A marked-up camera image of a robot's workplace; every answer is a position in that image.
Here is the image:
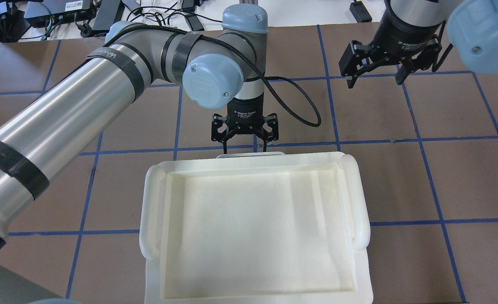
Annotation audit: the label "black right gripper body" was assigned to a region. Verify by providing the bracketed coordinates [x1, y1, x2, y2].
[368, 8, 444, 71]

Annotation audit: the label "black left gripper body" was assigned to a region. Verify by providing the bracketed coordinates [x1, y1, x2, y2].
[211, 96, 278, 140]

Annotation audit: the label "white metal drawer handle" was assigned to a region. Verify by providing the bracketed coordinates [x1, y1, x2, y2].
[216, 152, 285, 159]

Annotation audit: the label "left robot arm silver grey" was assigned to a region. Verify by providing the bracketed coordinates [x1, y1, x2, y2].
[0, 3, 269, 249]

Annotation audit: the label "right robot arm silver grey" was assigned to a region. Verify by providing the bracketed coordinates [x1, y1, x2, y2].
[338, 0, 498, 88]

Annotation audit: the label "white foam tray box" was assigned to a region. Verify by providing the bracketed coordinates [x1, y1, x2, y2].
[139, 152, 373, 304]

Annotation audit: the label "black power adapters and cables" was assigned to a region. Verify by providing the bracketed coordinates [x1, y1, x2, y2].
[0, 0, 207, 43]

